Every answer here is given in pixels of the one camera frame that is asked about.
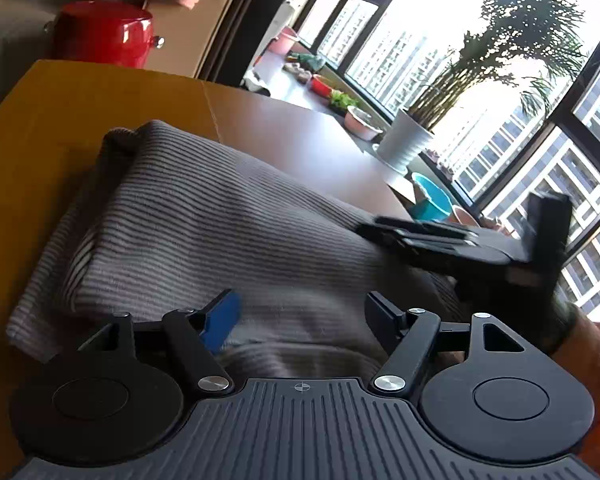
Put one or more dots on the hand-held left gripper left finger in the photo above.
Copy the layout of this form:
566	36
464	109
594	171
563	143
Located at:
222	320

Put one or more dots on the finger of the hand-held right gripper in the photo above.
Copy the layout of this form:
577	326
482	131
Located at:
420	246
420	224

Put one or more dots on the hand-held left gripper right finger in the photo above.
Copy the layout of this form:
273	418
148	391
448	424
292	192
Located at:
386	316

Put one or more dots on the grey striped sweater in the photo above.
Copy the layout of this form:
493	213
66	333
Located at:
205	220

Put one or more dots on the teal plastic basin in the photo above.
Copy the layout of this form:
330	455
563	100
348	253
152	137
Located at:
432	202

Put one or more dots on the beige rag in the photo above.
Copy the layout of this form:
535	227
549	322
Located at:
420	191

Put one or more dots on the pink bucket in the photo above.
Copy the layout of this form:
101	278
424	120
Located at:
466	216

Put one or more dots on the potted palm in white pot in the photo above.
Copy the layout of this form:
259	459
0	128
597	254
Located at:
405	140

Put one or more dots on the pink basin with soil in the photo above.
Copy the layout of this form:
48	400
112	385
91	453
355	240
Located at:
362	124

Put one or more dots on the black framed window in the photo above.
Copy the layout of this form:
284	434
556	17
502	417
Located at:
587	110

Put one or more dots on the tray of green plants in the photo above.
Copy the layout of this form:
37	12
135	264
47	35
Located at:
342	101

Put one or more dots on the red planter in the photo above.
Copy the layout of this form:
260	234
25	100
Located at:
322	86

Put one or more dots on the green toy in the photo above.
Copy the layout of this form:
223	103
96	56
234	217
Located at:
310	61

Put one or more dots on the pink plastic basin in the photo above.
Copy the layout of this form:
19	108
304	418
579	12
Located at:
284	42

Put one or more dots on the brown curtain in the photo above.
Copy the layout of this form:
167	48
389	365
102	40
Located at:
250	20

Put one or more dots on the beige cardboard box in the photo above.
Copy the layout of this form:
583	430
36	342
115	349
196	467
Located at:
195	35

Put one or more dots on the red pot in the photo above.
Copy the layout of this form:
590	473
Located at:
100	35

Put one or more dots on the grey covered sofa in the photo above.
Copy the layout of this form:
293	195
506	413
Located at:
10	45

